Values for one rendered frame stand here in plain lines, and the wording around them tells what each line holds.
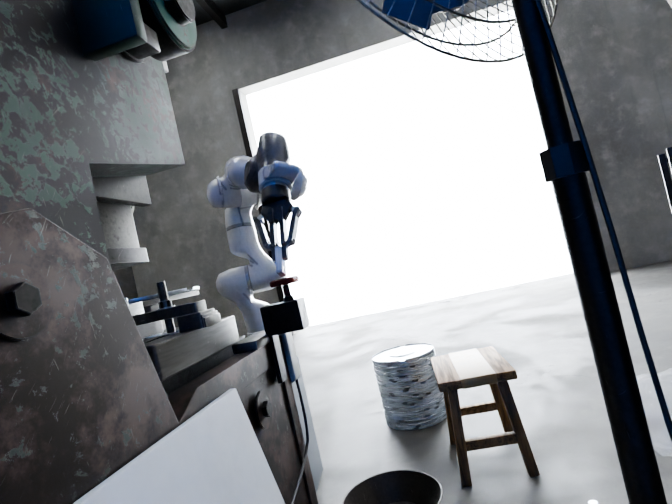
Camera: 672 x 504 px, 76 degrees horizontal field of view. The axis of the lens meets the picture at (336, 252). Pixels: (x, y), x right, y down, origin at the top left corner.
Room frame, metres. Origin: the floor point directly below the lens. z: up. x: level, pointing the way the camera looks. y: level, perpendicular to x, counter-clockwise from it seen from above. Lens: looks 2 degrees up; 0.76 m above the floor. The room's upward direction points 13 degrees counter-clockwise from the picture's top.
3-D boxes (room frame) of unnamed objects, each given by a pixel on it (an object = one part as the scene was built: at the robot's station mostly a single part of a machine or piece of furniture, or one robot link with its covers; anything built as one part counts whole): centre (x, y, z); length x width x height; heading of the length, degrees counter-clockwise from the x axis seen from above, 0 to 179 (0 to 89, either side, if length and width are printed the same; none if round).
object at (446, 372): (1.52, -0.36, 0.16); 0.34 x 0.24 x 0.34; 172
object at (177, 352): (0.88, 0.50, 0.68); 0.45 x 0.30 x 0.06; 79
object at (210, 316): (0.84, 0.34, 0.76); 0.17 x 0.06 x 0.10; 79
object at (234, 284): (1.62, 0.37, 0.71); 0.18 x 0.11 x 0.25; 97
